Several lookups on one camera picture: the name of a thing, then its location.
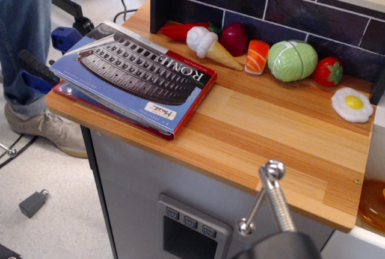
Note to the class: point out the Rome spiral-bound book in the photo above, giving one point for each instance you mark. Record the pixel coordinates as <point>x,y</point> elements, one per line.
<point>151,86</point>

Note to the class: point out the black office chair base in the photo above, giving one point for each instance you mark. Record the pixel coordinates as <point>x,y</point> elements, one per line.
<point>82,24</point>

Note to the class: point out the red toy chili pepper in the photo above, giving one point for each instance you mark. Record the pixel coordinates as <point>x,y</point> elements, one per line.
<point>179,31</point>

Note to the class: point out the toy ice cream cone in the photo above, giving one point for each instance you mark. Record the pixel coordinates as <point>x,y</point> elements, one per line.
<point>206,45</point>

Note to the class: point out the person's jeans leg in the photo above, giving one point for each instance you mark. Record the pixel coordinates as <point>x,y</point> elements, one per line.
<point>25,25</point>

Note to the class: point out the purple toy onion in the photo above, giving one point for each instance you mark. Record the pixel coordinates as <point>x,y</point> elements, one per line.
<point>234,39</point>

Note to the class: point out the blue bar clamp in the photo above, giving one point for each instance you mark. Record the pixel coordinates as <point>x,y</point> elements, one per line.
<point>37,75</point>

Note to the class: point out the toy salmon sushi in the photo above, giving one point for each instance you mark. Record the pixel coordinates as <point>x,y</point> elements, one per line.
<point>256,57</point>

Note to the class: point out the beige sneaker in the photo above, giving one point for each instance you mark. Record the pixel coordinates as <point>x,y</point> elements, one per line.
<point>65,134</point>

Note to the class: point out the green toy cabbage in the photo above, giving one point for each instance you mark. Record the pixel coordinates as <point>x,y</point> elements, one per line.
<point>292,60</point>

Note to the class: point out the grey toy kitchen cabinet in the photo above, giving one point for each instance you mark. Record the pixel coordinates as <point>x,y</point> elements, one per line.
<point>129,180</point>

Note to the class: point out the red toy strawberry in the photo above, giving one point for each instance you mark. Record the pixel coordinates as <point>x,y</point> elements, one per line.
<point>328,72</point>

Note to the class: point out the toy fried egg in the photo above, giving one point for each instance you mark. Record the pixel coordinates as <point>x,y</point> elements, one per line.
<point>352,105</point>

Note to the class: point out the grey block on floor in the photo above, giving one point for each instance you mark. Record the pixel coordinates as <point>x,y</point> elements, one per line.
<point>31,205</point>

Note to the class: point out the grey oven control panel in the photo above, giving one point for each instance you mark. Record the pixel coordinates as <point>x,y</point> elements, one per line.
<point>186,232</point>

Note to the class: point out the orange plastic bowl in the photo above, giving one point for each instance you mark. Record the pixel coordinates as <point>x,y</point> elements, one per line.
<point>371,207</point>

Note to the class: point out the small silver clamp handle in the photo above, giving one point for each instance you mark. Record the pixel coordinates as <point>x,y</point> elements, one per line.
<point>11,152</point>

